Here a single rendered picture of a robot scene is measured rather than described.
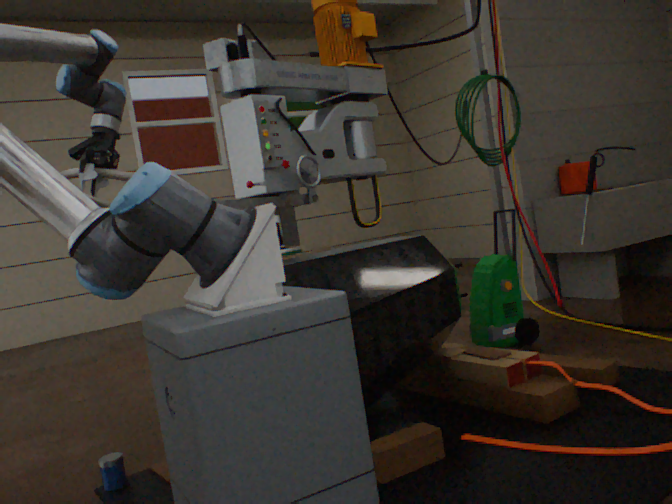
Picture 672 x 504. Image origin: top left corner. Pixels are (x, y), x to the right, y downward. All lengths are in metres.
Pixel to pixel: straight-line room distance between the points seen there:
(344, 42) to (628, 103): 3.95
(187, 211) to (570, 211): 4.12
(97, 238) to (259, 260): 0.37
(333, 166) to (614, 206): 2.87
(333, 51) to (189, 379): 2.20
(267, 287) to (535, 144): 4.39
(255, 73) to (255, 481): 1.77
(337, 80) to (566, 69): 3.34
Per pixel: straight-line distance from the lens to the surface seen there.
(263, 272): 1.36
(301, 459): 1.40
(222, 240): 1.38
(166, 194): 1.37
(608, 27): 6.57
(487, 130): 5.12
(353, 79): 3.08
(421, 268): 2.81
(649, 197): 5.55
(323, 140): 2.85
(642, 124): 6.72
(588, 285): 5.36
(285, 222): 3.48
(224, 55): 3.55
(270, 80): 2.69
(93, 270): 1.50
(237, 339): 1.28
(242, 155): 2.65
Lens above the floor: 1.03
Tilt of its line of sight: 4 degrees down
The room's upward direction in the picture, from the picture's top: 9 degrees counter-clockwise
